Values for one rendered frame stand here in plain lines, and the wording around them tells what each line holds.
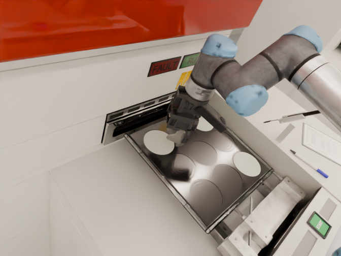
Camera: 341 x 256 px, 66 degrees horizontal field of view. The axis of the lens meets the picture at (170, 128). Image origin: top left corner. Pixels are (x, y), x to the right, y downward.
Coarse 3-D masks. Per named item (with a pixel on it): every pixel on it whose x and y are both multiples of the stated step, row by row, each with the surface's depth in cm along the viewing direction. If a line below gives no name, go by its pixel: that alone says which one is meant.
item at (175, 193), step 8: (128, 136) 79; (136, 144) 78; (144, 160) 75; (152, 168) 74; (160, 176) 73; (168, 184) 71; (176, 192) 70; (184, 200) 70; (192, 216) 68; (200, 224) 67; (208, 232) 66
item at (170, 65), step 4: (168, 60) 74; (172, 60) 75; (176, 60) 76; (156, 64) 71; (160, 64) 72; (164, 64) 74; (168, 64) 75; (172, 64) 76; (176, 64) 78; (152, 68) 71; (156, 68) 72; (160, 68) 74; (164, 68) 75; (168, 68) 76; (172, 68) 78; (176, 68) 79; (152, 72) 72; (156, 72) 74; (160, 72) 75
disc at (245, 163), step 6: (234, 156) 88; (240, 156) 89; (246, 156) 90; (252, 156) 90; (234, 162) 86; (240, 162) 87; (246, 162) 88; (252, 162) 88; (240, 168) 85; (246, 168) 86; (252, 168) 86; (258, 168) 87; (246, 174) 84; (252, 174) 85; (258, 174) 85
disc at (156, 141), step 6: (150, 132) 83; (156, 132) 84; (162, 132) 85; (144, 138) 81; (150, 138) 81; (156, 138) 82; (162, 138) 83; (150, 144) 80; (156, 144) 80; (162, 144) 81; (168, 144) 82; (174, 144) 83; (150, 150) 78; (156, 150) 79; (162, 150) 80; (168, 150) 80
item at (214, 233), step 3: (213, 231) 73; (216, 231) 72; (213, 234) 73; (216, 234) 72; (219, 234) 72; (213, 237) 74; (216, 237) 73; (219, 237) 72; (216, 240) 73; (219, 240) 72; (222, 240) 71; (219, 243) 73
